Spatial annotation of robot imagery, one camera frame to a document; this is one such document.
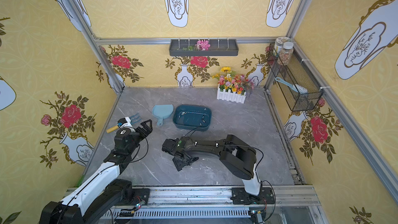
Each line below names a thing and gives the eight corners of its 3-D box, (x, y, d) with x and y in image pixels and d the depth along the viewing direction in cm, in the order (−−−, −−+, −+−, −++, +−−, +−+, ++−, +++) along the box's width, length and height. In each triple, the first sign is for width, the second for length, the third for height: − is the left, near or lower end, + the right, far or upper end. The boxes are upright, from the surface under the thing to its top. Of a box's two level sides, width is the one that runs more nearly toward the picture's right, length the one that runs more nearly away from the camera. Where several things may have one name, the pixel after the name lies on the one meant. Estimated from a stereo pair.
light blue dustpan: (150, 125, 102) (148, 122, 100) (154, 107, 112) (153, 104, 109) (171, 125, 102) (170, 122, 100) (174, 107, 112) (173, 104, 109)
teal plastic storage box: (172, 130, 100) (171, 127, 96) (175, 108, 111) (174, 105, 108) (212, 130, 100) (212, 127, 96) (210, 108, 111) (211, 104, 108)
